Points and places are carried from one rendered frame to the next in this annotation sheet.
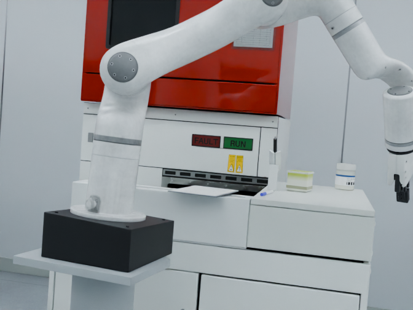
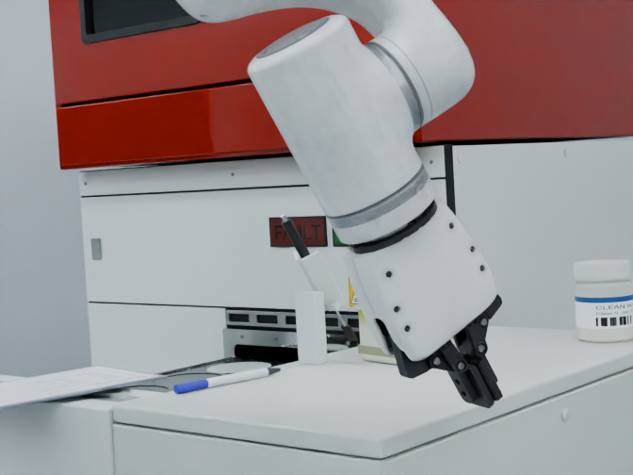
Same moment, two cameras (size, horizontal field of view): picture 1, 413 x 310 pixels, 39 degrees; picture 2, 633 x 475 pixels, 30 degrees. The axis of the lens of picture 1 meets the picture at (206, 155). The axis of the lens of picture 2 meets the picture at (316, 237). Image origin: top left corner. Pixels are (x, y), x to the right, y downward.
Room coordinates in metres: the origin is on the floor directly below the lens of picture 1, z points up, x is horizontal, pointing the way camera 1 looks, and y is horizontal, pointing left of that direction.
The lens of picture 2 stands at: (0.71, -0.89, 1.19)
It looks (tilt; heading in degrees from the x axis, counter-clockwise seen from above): 3 degrees down; 28
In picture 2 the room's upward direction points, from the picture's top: 3 degrees counter-clockwise
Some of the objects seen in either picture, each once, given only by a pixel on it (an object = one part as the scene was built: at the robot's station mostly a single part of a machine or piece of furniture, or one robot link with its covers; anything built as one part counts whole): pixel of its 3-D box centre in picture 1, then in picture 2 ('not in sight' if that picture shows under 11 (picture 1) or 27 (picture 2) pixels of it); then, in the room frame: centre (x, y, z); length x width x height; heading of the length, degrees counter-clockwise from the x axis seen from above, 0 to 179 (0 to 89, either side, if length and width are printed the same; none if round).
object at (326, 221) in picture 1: (313, 214); (429, 429); (1.92, -0.37, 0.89); 0.62 x 0.35 x 0.14; 168
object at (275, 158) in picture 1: (274, 170); (318, 304); (1.94, -0.23, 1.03); 0.06 x 0.04 x 0.13; 168
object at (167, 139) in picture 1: (174, 157); (246, 280); (2.35, 0.13, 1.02); 0.82 x 0.03 x 0.40; 78
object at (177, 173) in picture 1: (215, 176); (328, 321); (2.31, -0.04, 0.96); 0.44 x 0.01 x 0.02; 78
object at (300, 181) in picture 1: (300, 181); (399, 330); (1.96, -0.32, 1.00); 0.07 x 0.07 x 0.07; 64
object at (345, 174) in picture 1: (345, 176); (604, 300); (2.14, -0.52, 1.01); 0.07 x 0.07 x 0.10
